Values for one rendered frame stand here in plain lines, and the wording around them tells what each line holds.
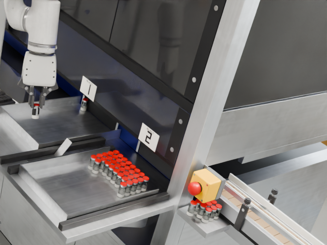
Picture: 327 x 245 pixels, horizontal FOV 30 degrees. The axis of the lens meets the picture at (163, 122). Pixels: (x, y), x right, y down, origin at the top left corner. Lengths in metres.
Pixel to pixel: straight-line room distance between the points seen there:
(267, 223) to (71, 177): 0.62
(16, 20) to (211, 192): 0.77
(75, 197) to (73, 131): 0.39
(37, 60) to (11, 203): 1.04
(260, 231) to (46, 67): 0.81
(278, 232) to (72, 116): 0.86
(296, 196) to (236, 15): 1.07
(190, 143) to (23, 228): 1.13
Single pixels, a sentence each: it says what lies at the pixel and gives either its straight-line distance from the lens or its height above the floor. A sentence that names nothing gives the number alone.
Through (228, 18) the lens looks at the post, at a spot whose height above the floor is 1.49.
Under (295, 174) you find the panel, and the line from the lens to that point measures 2.40.
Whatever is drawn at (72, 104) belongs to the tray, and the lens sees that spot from 2.34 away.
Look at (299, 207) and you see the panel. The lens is 2.62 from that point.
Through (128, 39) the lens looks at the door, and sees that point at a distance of 1.99.
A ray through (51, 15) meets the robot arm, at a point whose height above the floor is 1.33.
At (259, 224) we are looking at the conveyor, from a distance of 1.88.
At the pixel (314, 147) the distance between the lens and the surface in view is 2.66.
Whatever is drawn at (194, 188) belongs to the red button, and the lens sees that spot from 1.79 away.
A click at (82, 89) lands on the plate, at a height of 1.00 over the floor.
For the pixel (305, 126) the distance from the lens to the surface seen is 2.25.
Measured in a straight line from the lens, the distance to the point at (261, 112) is 1.96.
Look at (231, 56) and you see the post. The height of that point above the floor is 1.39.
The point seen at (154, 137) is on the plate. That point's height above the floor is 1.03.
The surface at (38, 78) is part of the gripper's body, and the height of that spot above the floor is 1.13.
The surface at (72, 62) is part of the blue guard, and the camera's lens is 2.23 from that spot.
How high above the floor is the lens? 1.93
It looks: 26 degrees down
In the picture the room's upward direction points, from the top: 16 degrees clockwise
